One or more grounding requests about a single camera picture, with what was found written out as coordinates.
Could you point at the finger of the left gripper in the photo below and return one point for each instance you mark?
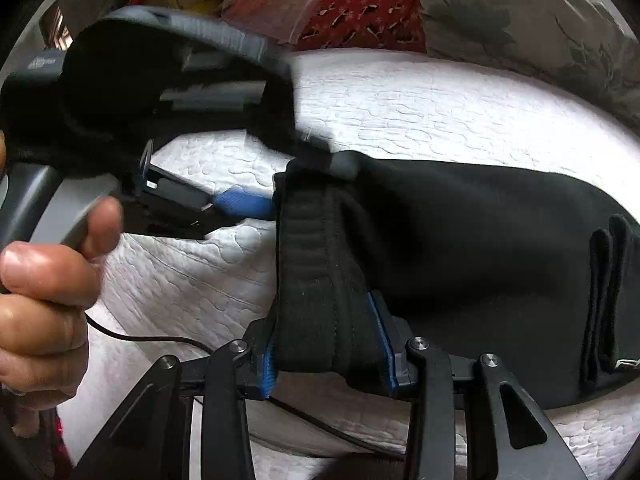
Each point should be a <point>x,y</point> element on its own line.
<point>242,204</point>

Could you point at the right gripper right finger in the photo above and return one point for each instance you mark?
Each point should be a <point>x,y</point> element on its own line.
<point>400,375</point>

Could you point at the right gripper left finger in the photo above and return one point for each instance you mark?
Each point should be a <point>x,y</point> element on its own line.
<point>261,375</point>

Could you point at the black pants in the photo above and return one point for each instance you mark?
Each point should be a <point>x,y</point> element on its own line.
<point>539,268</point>

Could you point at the person's left hand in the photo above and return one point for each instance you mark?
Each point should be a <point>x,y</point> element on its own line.
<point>44,331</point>

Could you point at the white quilted mattress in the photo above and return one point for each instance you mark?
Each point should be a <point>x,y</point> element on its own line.
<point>164,296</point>

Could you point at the red patterned blanket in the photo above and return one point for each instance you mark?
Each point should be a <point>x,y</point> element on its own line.
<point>370,24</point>

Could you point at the grey floral pillow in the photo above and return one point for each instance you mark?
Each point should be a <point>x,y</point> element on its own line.
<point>574,44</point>

